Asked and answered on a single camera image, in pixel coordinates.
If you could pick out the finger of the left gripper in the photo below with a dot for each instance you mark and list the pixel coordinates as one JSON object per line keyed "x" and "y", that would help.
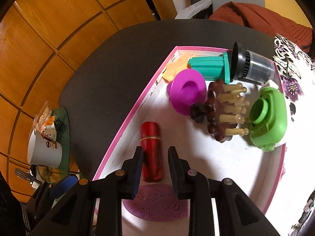
{"x": 63, "y": 186}

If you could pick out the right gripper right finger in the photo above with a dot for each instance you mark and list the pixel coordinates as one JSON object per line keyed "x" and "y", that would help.
{"x": 237, "y": 214}

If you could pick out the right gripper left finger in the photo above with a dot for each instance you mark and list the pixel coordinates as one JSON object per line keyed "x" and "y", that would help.
{"x": 94, "y": 207}

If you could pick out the red lipstick tube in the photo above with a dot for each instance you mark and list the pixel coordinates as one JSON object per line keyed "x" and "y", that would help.
{"x": 150, "y": 139}

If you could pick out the green white dispenser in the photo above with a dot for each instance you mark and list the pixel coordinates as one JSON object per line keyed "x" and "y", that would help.
{"x": 269, "y": 118}

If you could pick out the magenta funnel cup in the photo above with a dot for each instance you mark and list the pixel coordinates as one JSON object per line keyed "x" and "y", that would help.
{"x": 187, "y": 88}

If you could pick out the orange plastic comb piece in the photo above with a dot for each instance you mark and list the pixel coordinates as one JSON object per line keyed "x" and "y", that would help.
{"x": 175, "y": 67}

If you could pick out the teal plastic spool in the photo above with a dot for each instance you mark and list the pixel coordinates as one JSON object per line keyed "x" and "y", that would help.
{"x": 212, "y": 67}

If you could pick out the black clear cylinder jar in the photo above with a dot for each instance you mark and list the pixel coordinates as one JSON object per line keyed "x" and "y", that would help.
{"x": 251, "y": 66}

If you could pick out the white printed mug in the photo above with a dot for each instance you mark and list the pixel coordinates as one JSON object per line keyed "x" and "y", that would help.
{"x": 43, "y": 151}

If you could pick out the white floral embroidered tablecloth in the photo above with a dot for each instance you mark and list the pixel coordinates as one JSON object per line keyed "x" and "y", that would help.
{"x": 296, "y": 185}

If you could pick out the pink shallow box tray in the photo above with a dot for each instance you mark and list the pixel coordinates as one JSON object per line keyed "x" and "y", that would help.
{"x": 255, "y": 171}

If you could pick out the rust red jacket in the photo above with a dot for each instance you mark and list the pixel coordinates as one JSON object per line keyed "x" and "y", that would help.
{"x": 267, "y": 21}

